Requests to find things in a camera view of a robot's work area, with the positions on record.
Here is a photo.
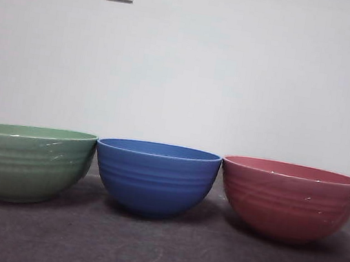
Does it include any red ribbed bowl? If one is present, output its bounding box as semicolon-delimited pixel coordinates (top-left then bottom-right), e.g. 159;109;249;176
212;152;350;253

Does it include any green ribbed bowl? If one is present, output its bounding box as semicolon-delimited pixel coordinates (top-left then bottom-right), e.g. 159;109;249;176
0;120;99;214

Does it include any blue ribbed bowl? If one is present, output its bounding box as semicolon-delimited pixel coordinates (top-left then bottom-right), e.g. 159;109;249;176
87;135;224;228

